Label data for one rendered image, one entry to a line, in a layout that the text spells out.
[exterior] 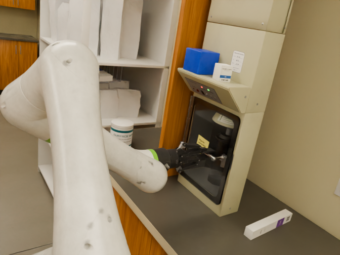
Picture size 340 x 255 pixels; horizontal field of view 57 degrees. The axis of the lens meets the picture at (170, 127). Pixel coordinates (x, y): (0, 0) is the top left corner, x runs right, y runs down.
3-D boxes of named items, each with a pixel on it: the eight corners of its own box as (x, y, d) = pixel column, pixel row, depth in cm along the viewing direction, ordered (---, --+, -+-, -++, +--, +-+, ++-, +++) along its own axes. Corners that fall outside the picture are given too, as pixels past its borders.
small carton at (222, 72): (223, 79, 122) (226, 64, 120) (229, 82, 118) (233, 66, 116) (212, 78, 120) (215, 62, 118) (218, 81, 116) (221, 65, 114)
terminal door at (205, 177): (179, 172, 155) (194, 95, 141) (219, 206, 132) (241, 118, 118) (177, 172, 154) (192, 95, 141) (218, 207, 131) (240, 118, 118)
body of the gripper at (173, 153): (168, 173, 117) (188, 170, 122) (172, 153, 114) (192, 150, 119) (158, 165, 122) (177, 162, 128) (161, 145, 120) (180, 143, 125)
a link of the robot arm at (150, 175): (74, 108, 87) (52, 141, 86) (89, 114, 78) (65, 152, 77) (160, 163, 108) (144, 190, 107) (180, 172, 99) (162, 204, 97)
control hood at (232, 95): (194, 90, 142) (198, 68, 138) (245, 113, 117) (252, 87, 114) (173, 90, 135) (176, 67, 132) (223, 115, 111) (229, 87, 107)
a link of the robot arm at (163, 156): (145, 144, 118) (143, 166, 120) (162, 157, 109) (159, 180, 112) (159, 142, 121) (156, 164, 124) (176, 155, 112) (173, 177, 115)
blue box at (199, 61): (201, 70, 136) (204, 49, 133) (215, 75, 128) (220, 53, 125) (182, 69, 130) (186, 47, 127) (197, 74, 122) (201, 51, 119)
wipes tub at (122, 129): (125, 140, 195) (127, 117, 190) (134, 149, 185) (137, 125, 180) (105, 141, 188) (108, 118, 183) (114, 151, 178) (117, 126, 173)
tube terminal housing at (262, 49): (213, 172, 172) (247, 28, 146) (258, 205, 147) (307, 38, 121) (176, 180, 157) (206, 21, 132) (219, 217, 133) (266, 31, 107)
